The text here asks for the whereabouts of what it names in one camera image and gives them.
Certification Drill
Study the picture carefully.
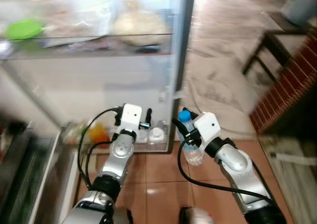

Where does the white fridge door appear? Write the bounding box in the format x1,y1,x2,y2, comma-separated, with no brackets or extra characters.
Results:
0,0,197,155

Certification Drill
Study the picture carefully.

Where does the fridge body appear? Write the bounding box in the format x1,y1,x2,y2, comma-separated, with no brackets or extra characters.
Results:
0,110,82,224

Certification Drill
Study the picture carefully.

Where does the small white bottle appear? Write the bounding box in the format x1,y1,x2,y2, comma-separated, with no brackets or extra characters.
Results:
135,127,149,143
149,126,167,143

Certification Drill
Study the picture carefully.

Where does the orange juice bottle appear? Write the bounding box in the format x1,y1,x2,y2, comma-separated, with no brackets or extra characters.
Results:
88,122,109,144

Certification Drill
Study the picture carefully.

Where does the silver right robot leg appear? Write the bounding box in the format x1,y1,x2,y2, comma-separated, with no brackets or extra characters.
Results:
178,206,214,224

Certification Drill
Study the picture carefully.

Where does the silver robot leg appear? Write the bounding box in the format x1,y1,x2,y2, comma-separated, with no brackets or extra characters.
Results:
111,208,133,224
178,206,214,224

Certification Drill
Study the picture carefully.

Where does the bag of white food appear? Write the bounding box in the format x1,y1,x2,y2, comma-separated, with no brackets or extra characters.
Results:
112,0,170,48

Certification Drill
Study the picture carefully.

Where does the silver left robot leg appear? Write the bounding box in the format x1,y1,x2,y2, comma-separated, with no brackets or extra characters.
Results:
111,208,133,224

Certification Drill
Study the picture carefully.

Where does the red tiled counter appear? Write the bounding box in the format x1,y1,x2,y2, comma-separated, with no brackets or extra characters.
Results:
249,31,317,134

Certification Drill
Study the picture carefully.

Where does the clear food package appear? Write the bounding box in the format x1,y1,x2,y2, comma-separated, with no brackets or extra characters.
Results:
42,1,112,39

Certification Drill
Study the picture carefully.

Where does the black table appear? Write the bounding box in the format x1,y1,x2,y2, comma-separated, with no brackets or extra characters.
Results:
243,30,300,83

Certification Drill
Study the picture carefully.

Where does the green lidded container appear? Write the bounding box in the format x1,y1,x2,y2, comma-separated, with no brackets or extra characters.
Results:
4,18,45,41

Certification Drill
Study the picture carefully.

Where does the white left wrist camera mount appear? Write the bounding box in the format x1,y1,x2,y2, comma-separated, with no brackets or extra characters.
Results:
120,103,144,133

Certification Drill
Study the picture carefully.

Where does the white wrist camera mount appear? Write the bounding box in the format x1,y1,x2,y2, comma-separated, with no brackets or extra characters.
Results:
194,112,222,144
120,103,144,133

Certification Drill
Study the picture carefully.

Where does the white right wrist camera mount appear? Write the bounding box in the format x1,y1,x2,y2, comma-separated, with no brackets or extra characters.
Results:
194,112,222,144

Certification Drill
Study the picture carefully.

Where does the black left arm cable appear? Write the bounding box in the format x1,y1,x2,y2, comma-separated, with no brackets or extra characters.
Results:
77,107,119,190

